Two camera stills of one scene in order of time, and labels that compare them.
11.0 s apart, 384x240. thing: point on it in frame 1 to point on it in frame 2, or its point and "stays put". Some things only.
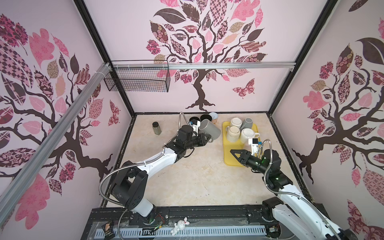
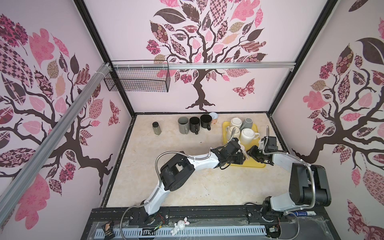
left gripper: [203, 141] to [239, 159]
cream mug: [233, 133] stays put
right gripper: [243, 159] to [251, 152]
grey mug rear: [247, 123] stays put
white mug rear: [236, 121] stays put
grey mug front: [206, 126] to [183, 123]
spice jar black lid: [156, 128] stays put
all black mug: [205, 116] stays put
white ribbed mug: [247, 133] stays put
